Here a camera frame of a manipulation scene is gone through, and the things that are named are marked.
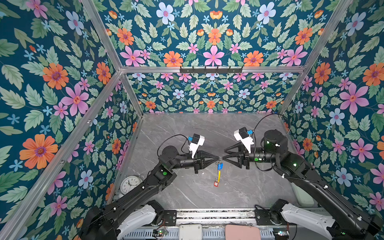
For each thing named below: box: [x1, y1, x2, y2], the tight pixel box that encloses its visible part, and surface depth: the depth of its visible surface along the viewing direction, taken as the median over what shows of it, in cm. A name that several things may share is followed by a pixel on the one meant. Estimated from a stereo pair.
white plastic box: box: [179, 224, 203, 240], surface depth 70 cm
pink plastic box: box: [225, 224, 261, 240], surface depth 70 cm
